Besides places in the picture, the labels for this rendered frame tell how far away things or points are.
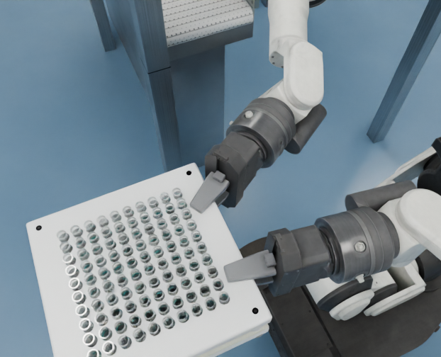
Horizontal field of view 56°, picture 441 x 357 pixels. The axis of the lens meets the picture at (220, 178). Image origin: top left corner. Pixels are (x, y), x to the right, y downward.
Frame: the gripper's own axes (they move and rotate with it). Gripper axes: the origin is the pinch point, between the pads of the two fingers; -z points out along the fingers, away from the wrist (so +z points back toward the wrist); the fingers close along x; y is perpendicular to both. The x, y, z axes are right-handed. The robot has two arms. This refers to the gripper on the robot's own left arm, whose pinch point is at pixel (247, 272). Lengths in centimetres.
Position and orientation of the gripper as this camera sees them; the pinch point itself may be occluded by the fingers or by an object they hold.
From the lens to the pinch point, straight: 54.4
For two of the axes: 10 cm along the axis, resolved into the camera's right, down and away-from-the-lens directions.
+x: -0.2, 5.5, 8.4
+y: -2.7, -8.1, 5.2
